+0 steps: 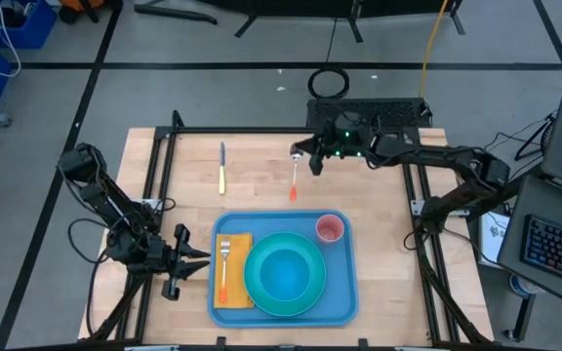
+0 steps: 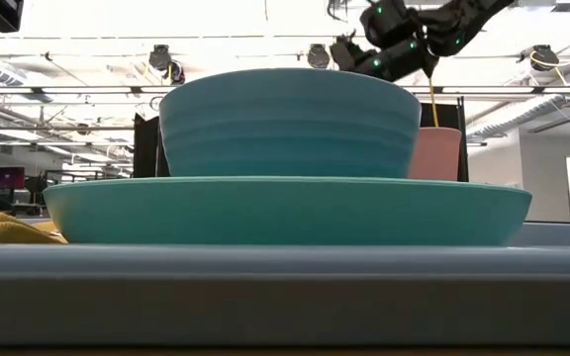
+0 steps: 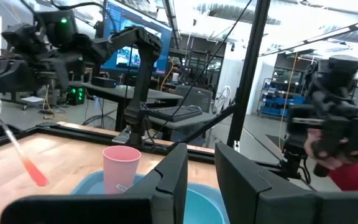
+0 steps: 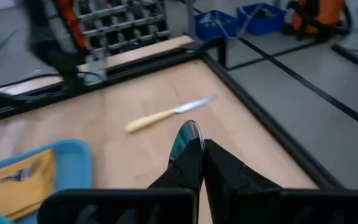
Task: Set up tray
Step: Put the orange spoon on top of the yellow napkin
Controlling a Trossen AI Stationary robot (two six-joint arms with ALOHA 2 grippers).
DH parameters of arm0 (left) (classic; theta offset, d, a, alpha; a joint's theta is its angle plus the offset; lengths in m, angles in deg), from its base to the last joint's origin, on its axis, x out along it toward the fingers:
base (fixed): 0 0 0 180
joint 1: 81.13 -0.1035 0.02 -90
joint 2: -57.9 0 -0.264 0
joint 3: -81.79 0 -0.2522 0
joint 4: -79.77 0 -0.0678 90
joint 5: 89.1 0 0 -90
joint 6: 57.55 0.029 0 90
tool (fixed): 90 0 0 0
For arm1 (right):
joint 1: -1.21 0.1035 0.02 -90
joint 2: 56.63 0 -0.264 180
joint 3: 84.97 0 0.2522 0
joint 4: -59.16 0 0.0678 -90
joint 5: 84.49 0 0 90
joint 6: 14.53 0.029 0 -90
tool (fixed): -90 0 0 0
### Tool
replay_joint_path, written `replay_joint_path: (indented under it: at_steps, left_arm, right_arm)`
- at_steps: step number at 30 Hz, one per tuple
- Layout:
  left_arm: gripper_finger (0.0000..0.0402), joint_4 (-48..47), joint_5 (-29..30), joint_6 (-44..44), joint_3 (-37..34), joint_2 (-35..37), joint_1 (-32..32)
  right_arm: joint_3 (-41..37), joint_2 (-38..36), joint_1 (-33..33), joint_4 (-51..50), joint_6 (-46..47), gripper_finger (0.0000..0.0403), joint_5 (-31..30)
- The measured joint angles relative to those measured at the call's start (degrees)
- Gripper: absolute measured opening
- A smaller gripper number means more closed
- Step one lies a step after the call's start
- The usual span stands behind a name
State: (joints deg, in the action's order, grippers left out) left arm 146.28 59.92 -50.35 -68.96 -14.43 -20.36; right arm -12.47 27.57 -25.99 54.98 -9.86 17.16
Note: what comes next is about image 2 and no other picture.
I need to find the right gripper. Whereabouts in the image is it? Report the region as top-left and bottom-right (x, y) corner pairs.
(329, 32), (365, 73)

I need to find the ceiling reel with yellow cable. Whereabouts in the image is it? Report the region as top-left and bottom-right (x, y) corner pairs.
(529, 44), (560, 72)
(165, 59), (187, 86)

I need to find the pink cup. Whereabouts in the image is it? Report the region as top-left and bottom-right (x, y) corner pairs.
(407, 127), (463, 182)

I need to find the black ceiling cable reel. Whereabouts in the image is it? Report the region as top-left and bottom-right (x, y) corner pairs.
(306, 43), (332, 71)
(147, 44), (173, 72)

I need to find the blue ribbed bowl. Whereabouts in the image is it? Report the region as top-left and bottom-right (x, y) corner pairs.
(158, 67), (423, 179)

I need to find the long ceiling rail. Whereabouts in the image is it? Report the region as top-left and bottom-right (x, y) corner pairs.
(0, 84), (570, 96)

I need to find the yellow cloth napkin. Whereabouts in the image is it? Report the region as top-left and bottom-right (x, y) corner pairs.
(0, 208), (68, 245)

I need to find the teal plate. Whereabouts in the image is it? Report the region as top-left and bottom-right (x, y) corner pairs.
(43, 176), (533, 247)

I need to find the dark purple monitor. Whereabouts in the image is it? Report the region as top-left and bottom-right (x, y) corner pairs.
(0, 166), (27, 192)

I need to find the yellow hanging cable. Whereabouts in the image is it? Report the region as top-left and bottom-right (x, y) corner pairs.
(427, 76), (440, 129)

